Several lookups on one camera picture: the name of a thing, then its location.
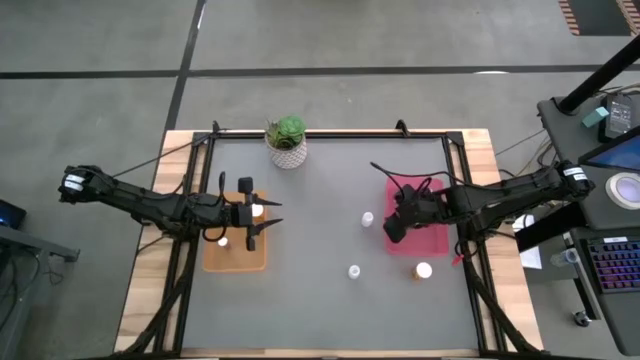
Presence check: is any grey equipment cart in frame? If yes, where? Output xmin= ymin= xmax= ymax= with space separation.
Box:
xmin=536 ymin=93 xmax=640 ymax=357

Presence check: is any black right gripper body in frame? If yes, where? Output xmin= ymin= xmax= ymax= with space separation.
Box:
xmin=383 ymin=183 xmax=449 ymax=245

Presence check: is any clear plastic cup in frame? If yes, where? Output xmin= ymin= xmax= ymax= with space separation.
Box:
xmin=549 ymin=247 xmax=582 ymax=268

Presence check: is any black metal table frame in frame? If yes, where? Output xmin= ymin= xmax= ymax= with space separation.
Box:
xmin=74 ymin=119 xmax=569 ymax=360

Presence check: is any black metal bar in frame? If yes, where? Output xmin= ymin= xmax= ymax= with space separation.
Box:
xmin=514 ymin=201 xmax=587 ymax=254

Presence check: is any white paper sheet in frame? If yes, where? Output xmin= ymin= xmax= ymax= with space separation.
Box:
xmin=511 ymin=214 xmax=544 ymax=272

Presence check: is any wooden cutting board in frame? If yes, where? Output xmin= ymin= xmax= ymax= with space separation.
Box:
xmin=201 ymin=190 xmax=269 ymax=274

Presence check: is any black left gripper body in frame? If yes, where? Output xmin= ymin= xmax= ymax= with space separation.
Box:
xmin=227 ymin=175 xmax=258 ymax=253

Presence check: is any purple backlit keyboard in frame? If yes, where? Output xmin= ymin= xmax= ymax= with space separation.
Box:
xmin=586 ymin=236 xmax=640 ymax=295

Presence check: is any succulent in white patterned pot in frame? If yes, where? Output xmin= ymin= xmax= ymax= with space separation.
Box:
xmin=263 ymin=115 xmax=309 ymax=171

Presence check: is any grey metal desk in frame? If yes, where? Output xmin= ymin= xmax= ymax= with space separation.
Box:
xmin=0 ymin=224 xmax=82 ymax=360

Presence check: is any monitor with blue screen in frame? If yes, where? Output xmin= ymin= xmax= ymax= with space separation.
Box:
xmin=578 ymin=126 xmax=640 ymax=174

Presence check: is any striped floor mat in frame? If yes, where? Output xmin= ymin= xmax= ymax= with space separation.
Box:
xmin=557 ymin=0 xmax=640 ymax=38

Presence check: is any black power adapter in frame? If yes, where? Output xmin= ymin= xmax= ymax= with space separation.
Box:
xmin=597 ymin=93 xmax=637 ymax=144

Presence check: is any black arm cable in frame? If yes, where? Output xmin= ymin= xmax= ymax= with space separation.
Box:
xmin=112 ymin=128 xmax=217 ymax=179
xmin=369 ymin=160 xmax=467 ymax=202

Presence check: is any blue lit device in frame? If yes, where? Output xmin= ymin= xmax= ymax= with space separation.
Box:
xmin=0 ymin=198 xmax=28 ymax=231

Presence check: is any pink plastic bin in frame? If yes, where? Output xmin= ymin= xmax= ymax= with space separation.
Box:
xmin=383 ymin=175 xmax=451 ymax=259

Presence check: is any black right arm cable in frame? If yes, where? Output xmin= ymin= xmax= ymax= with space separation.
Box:
xmin=369 ymin=160 xmax=467 ymax=202

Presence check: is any black metal pole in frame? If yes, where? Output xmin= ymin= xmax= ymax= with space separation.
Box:
xmin=556 ymin=34 xmax=640 ymax=117

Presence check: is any round white disc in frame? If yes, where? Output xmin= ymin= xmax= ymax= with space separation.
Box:
xmin=605 ymin=171 xmax=640 ymax=211

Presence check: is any orange medicine bottle white cap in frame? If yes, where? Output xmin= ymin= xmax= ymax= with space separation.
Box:
xmin=411 ymin=260 xmax=435 ymax=282

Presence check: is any small teal block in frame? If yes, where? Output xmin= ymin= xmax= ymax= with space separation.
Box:
xmin=581 ymin=105 xmax=611 ymax=129

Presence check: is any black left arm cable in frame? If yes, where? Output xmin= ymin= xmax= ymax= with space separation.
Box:
xmin=112 ymin=128 xmax=217 ymax=179

